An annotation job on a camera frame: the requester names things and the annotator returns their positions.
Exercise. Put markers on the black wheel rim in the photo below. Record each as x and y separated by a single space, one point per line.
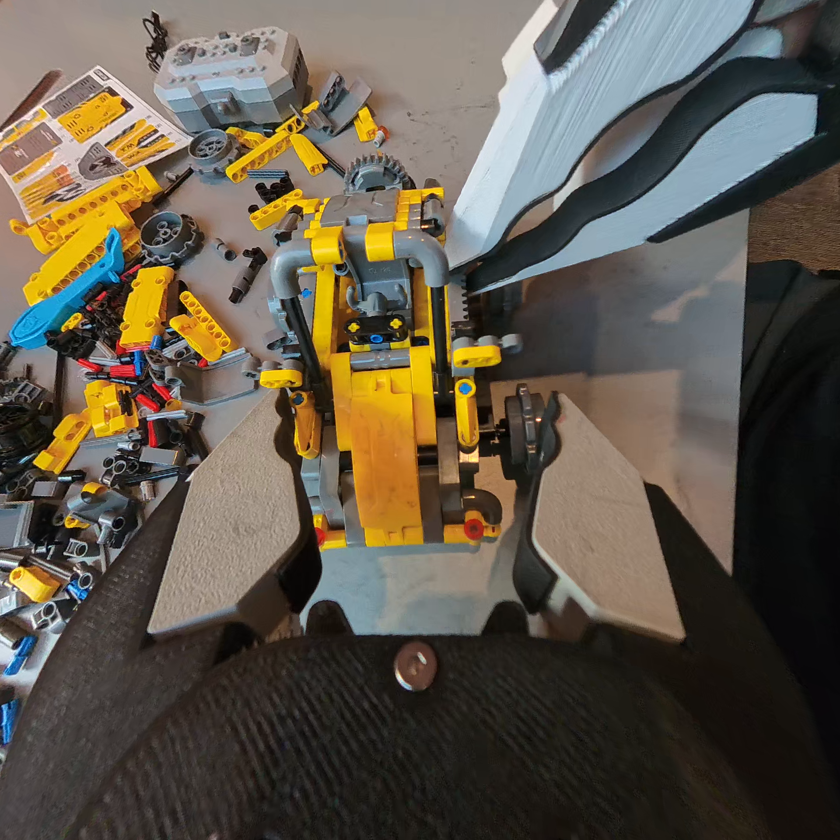
19 433

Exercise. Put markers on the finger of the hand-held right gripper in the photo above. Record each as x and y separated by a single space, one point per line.
558 131
722 151

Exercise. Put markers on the grey angled panel piece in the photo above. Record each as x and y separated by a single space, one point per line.
344 98

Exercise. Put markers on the grey toothed wheel hub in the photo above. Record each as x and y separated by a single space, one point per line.
213 154
169 237

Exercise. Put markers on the person's black clothed torso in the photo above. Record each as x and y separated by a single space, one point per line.
787 525

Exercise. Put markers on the blue brick separator tool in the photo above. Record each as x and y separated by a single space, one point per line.
46 321

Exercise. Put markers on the yellow rectangular panel piece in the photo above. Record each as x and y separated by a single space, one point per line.
145 308
72 262

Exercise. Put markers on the pile of loose brick pieces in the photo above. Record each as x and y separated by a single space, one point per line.
131 407

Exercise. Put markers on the yellow sticker sheet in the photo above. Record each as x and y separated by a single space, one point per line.
65 144

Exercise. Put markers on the grey curved fender piece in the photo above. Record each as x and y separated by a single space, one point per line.
210 387

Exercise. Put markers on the grey desk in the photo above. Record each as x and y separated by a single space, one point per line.
426 65

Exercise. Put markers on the grey toothed rack brick assembly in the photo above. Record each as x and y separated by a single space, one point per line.
467 302

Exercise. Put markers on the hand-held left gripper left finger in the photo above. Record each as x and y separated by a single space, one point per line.
229 525

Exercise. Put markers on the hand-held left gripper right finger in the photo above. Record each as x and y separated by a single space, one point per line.
604 525

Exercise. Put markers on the yellow brick toy vehicle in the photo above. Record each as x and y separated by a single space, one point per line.
380 426

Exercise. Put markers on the grey battery box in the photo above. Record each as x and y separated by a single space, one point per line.
229 85

